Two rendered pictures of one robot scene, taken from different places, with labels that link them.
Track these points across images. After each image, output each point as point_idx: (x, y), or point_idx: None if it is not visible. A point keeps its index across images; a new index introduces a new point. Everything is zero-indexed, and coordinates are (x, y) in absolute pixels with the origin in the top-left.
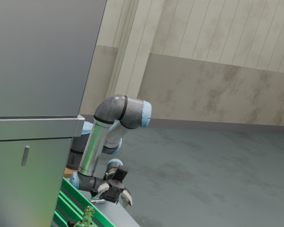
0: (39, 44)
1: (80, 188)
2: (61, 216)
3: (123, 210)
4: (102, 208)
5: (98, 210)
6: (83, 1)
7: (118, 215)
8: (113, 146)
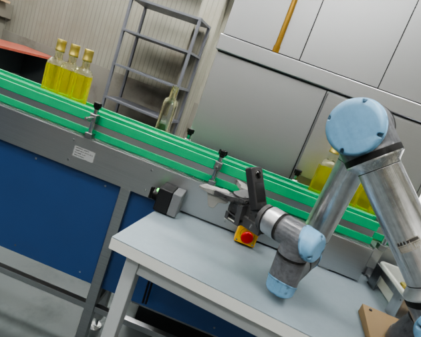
0: None
1: None
2: None
3: (241, 298)
4: (257, 283)
5: (200, 154)
6: None
7: (229, 280)
8: (405, 294)
